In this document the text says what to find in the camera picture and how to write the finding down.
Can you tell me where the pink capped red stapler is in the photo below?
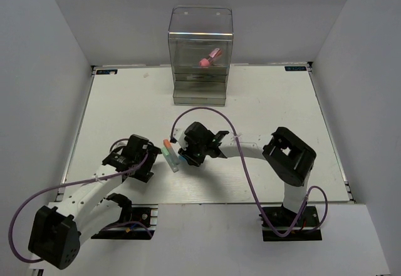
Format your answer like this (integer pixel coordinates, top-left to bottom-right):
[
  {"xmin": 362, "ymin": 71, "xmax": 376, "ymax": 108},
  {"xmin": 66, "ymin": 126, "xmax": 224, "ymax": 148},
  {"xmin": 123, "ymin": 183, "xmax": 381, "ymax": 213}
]
[{"xmin": 199, "ymin": 48, "xmax": 222, "ymax": 68}]

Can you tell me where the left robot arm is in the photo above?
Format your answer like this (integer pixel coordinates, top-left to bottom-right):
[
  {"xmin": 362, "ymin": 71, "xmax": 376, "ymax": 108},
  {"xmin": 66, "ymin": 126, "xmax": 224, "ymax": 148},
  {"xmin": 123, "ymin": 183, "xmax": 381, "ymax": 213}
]
[{"xmin": 28, "ymin": 135, "xmax": 162, "ymax": 270}]

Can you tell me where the clear acrylic drawer organizer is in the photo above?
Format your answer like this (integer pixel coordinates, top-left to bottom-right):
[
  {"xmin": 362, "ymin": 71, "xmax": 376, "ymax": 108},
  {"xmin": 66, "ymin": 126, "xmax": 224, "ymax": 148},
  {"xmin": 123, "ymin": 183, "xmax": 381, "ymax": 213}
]
[{"xmin": 168, "ymin": 5, "xmax": 234, "ymax": 106}]

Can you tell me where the orange capped marker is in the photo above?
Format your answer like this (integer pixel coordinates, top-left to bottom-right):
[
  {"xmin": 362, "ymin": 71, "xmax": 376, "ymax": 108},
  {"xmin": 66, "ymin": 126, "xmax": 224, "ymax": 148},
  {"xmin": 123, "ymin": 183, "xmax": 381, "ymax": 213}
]
[{"xmin": 163, "ymin": 139, "xmax": 180, "ymax": 165}]

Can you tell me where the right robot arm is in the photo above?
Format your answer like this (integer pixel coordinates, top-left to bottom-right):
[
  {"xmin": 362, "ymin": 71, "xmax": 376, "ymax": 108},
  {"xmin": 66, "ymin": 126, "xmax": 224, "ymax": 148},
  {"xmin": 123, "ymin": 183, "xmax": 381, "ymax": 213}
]
[{"xmin": 173, "ymin": 122, "xmax": 316, "ymax": 225}]

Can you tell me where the blue capped marker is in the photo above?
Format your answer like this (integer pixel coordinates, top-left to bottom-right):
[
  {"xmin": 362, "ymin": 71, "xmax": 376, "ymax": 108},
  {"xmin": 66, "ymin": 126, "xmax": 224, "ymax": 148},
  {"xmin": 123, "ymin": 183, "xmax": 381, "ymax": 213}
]
[{"xmin": 179, "ymin": 154, "xmax": 187, "ymax": 163}]

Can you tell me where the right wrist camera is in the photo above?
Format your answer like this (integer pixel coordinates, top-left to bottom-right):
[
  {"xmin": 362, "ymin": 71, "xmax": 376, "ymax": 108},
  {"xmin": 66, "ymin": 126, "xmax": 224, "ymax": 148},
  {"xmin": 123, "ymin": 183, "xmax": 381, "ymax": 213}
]
[{"xmin": 170, "ymin": 128, "xmax": 188, "ymax": 150}]

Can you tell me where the green capped marker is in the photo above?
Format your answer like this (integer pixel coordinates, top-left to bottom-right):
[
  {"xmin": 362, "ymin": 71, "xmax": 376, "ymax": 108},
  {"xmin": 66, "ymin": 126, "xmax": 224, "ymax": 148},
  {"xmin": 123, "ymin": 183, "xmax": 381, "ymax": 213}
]
[{"xmin": 161, "ymin": 146, "xmax": 179, "ymax": 173}]

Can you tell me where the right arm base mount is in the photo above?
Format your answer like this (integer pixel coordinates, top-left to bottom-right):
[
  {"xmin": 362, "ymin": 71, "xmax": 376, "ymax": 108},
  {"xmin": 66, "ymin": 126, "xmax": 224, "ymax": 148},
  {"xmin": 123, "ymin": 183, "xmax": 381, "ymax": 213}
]
[{"xmin": 258, "ymin": 205, "xmax": 323, "ymax": 242}]

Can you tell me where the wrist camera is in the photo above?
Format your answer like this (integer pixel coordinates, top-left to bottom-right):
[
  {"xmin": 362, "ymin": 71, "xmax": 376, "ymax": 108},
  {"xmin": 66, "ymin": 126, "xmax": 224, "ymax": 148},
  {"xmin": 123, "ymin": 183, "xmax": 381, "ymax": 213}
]
[
  {"xmin": 110, "ymin": 139, "xmax": 128, "ymax": 152},
  {"xmin": 170, "ymin": 128, "xmax": 188, "ymax": 150}
]

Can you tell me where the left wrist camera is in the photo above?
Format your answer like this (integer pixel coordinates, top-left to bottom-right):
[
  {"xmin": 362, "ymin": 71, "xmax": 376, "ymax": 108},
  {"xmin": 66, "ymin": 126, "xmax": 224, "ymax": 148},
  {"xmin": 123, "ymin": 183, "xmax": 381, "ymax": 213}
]
[{"xmin": 110, "ymin": 139, "xmax": 128, "ymax": 152}]

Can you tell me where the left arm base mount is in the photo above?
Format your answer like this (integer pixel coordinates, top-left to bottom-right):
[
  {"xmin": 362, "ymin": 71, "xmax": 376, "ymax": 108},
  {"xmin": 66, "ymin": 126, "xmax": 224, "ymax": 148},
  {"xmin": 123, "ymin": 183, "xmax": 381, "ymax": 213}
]
[{"xmin": 91, "ymin": 205, "xmax": 159, "ymax": 240}]

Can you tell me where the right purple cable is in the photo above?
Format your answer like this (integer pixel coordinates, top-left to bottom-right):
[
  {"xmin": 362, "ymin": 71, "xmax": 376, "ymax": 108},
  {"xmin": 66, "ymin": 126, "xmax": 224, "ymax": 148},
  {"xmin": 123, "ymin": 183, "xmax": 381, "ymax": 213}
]
[{"xmin": 170, "ymin": 108, "xmax": 328, "ymax": 238}]

